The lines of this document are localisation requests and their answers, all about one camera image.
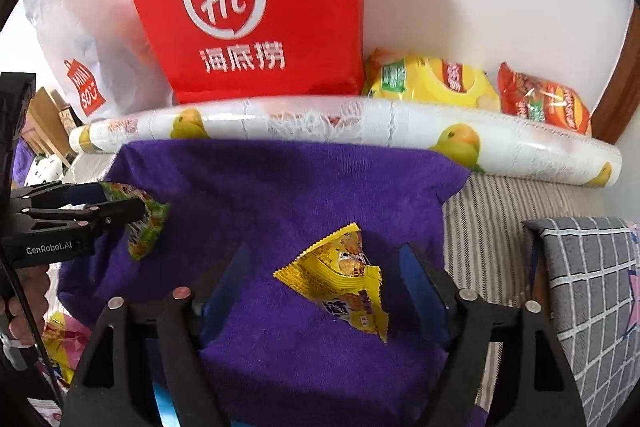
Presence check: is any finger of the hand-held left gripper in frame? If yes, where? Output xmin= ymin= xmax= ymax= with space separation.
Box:
xmin=22 ymin=198 xmax=147 ymax=240
xmin=12 ymin=181 xmax=109 ymax=208

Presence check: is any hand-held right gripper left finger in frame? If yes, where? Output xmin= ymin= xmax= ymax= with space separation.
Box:
xmin=60 ymin=242 xmax=252 ymax=427

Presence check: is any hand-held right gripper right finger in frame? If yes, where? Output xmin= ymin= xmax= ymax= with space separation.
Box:
xmin=398 ymin=241 xmax=588 ymax=427

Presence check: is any green snack packet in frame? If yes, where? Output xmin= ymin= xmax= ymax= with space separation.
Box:
xmin=99 ymin=181 xmax=171 ymax=261

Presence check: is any yellow triangular snack packet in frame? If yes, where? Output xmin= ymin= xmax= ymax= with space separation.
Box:
xmin=273 ymin=222 xmax=390 ymax=344

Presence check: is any person's left hand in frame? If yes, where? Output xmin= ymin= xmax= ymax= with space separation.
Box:
xmin=0 ymin=264 xmax=52 ymax=344

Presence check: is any white spotted cloth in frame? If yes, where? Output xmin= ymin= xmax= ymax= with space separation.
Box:
xmin=26 ymin=156 xmax=72 ymax=186

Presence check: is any plain cardboard box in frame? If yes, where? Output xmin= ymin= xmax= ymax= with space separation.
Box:
xmin=22 ymin=87 xmax=72 ymax=158

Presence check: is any purple towel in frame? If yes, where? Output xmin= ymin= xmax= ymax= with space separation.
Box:
xmin=57 ymin=139 xmax=488 ymax=427

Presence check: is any striped bed sheet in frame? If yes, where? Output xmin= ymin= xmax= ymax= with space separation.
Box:
xmin=67 ymin=151 xmax=632 ymax=414

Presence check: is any yellow red snack packet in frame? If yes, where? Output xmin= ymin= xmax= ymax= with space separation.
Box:
xmin=41 ymin=311 xmax=95 ymax=384

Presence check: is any brown flat box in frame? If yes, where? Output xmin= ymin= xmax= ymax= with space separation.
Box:
xmin=524 ymin=222 xmax=557 ymax=314

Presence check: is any white plastic bag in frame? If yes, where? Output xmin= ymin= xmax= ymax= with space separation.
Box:
xmin=22 ymin=0 xmax=173 ymax=125

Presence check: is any grey checked folded cloth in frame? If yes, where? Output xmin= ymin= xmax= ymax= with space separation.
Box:
xmin=521 ymin=217 xmax=640 ymax=427

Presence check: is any fruit-print paper roll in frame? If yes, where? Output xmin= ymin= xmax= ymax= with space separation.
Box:
xmin=68 ymin=94 xmax=622 ymax=188

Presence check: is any yellow chips bag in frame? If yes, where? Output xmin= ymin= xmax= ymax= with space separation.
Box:
xmin=361 ymin=48 xmax=502 ymax=112

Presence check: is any orange chips bag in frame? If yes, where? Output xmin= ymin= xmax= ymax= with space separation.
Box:
xmin=497 ymin=62 xmax=593 ymax=138

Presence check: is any red paper bag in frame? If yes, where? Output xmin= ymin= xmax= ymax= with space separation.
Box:
xmin=116 ymin=0 xmax=366 ymax=105

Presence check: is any black cable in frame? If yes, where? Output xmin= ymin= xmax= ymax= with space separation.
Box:
xmin=0 ymin=247 xmax=67 ymax=405

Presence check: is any brown wooden frame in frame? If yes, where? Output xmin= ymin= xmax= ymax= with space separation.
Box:
xmin=590 ymin=2 xmax=640 ymax=148

